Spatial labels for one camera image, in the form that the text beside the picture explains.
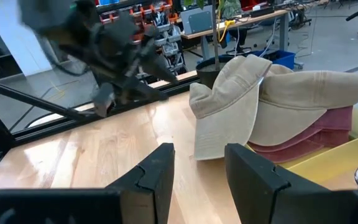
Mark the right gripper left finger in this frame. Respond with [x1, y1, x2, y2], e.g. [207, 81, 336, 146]
[106, 142, 176, 224]

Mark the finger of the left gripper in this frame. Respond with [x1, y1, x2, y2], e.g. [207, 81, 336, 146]
[140, 52, 180, 85]
[121, 76, 170, 103]

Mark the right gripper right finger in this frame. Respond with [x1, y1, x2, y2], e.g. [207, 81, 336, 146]
[224, 142, 328, 224]

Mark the beige cotton baseball cap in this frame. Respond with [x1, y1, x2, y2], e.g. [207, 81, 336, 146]
[247, 64, 358, 147]
[188, 54, 273, 161]

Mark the red cotton baseball cap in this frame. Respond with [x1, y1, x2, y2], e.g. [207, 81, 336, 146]
[247, 105, 354, 164]

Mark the green potted plant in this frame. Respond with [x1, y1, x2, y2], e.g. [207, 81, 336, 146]
[183, 0, 244, 90]

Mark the grey box device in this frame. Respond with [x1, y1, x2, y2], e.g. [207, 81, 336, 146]
[180, 5, 214, 35]

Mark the yellow plastic bin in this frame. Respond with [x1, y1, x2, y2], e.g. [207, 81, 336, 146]
[246, 107, 358, 191]

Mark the black office chair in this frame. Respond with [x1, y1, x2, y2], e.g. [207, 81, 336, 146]
[228, 27, 254, 57]

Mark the green bag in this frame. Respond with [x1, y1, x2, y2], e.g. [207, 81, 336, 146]
[221, 0, 242, 19]

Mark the wooden top office desk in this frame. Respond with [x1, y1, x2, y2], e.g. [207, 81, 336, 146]
[180, 8, 291, 62]

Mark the blue plastic bin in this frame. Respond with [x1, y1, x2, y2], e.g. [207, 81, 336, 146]
[249, 49, 297, 70]

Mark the yellow desk cable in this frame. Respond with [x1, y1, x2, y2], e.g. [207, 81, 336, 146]
[218, 19, 236, 44]

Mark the black horizontal frame rail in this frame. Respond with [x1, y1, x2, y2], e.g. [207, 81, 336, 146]
[9, 77, 200, 147]

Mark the black diagonal frame strut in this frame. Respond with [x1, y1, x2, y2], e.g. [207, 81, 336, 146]
[0, 73, 88, 123]

